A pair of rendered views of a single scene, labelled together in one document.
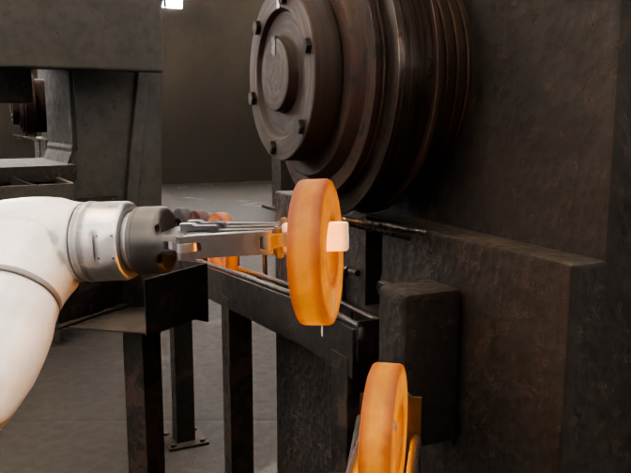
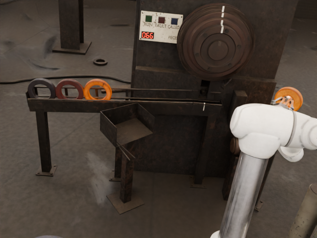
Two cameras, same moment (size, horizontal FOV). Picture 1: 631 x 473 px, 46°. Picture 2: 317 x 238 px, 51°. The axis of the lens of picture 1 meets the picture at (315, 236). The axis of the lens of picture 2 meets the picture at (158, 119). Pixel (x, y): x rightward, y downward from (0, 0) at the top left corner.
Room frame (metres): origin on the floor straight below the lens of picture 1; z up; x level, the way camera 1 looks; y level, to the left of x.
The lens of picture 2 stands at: (0.80, 1.93, 1.75)
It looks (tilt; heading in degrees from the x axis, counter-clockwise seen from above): 31 degrees down; 292
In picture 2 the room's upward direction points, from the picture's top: 7 degrees clockwise
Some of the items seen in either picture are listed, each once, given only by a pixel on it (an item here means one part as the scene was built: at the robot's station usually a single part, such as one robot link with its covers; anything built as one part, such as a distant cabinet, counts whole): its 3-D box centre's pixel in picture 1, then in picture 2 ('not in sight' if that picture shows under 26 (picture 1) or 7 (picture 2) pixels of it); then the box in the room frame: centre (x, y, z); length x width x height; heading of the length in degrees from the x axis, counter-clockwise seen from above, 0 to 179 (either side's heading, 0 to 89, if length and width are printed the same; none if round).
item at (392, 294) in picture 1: (419, 362); (236, 107); (1.08, -0.16, 0.68); 0.11 x 0.08 x 0.24; 115
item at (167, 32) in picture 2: not in sight; (160, 27); (1.64, 0.00, 1.15); 0.26 x 0.02 x 0.18; 25
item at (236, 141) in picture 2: not in sight; (240, 169); (0.93, -0.06, 0.27); 0.22 x 0.13 x 0.53; 25
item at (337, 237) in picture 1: (315, 236); not in sight; (0.77, 0.00, 0.92); 0.07 x 0.01 x 0.03; 80
